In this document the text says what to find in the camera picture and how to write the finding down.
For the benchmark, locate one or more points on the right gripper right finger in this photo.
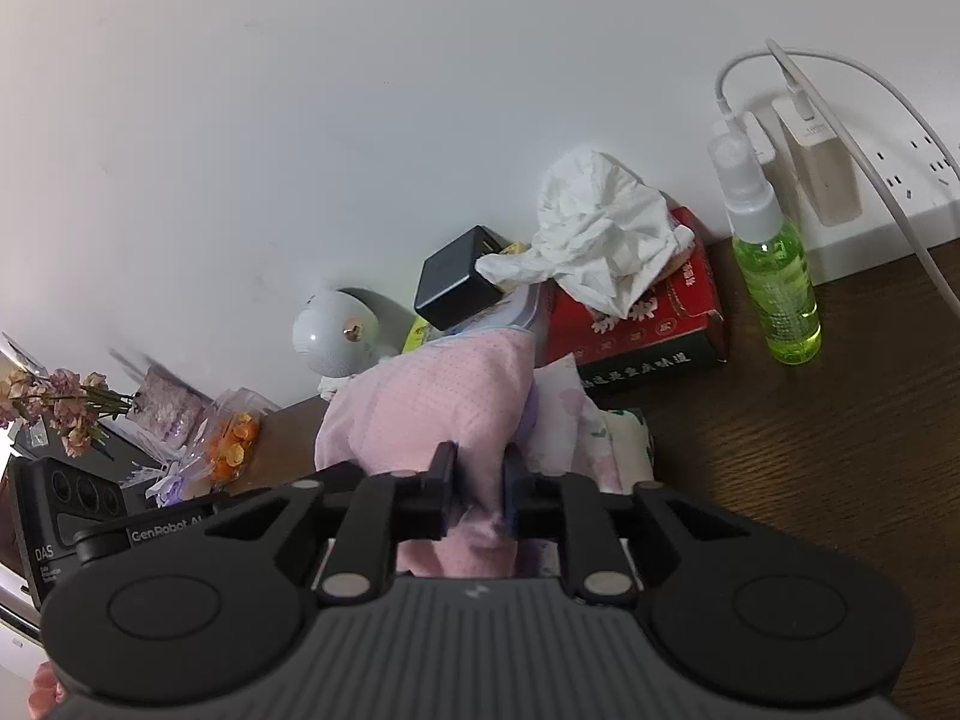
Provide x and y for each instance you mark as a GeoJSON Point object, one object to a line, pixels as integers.
{"type": "Point", "coordinates": [745, 610]}

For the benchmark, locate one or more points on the pink blue purple garment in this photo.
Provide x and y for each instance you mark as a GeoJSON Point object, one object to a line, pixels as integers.
{"type": "Point", "coordinates": [470, 390]}

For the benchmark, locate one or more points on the purple plastic box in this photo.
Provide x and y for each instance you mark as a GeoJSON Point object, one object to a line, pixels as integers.
{"type": "Point", "coordinates": [172, 482]}

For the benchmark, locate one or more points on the purple knitted vase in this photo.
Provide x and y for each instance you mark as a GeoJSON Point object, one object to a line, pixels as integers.
{"type": "Point", "coordinates": [167, 408]}

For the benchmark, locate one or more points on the white astronaut robot figure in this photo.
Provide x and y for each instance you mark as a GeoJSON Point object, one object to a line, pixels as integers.
{"type": "Point", "coordinates": [338, 337]}

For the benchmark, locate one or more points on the folded floral clothes stack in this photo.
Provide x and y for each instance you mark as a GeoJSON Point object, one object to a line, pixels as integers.
{"type": "Point", "coordinates": [569, 433]}

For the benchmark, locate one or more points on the pink artificial flower bouquet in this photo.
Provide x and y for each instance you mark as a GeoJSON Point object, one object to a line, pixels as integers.
{"type": "Point", "coordinates": [72, 406]}

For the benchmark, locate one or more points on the red tissue box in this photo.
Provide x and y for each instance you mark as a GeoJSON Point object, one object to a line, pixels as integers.
{"type": "Point", "coordinates": [676, 326]}

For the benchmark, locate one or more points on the green tissue packs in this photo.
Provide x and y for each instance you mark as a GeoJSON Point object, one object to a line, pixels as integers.
{"type": "Point", "coordinates": [420, 333]}

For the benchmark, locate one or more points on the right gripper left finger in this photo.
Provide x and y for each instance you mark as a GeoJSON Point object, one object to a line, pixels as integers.
{"type": "Point", "coordinates": [186, 605]}

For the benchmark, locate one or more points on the green spray bottle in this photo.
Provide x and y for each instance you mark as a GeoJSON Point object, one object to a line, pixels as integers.
{"type": "Point", "coordinates": [769, 252]}

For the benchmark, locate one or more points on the clear box orange snacks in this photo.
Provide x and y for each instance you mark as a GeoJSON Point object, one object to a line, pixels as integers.
{"type": "Point", "coordinates": [224, 444]}

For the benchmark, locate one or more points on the person left hand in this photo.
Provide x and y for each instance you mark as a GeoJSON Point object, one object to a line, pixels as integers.
{"type": "Point", "coordinates": [45, 692]}

